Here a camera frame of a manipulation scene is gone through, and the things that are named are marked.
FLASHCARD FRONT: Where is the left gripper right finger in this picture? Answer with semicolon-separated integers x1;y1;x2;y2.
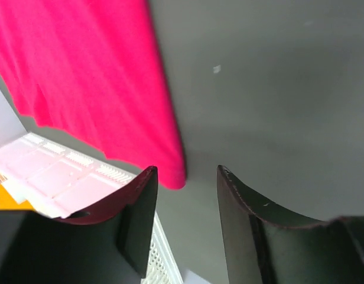
217;165;364;283

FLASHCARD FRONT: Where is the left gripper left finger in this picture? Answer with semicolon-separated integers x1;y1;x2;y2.
0;166;158;284

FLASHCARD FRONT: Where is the red t shirt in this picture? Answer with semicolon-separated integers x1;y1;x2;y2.
0;1;186;189

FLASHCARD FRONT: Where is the white file organizer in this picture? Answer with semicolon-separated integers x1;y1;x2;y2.
0;133;183;283

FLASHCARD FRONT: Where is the orange plastic folder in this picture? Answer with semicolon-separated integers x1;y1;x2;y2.
0;173;35;211

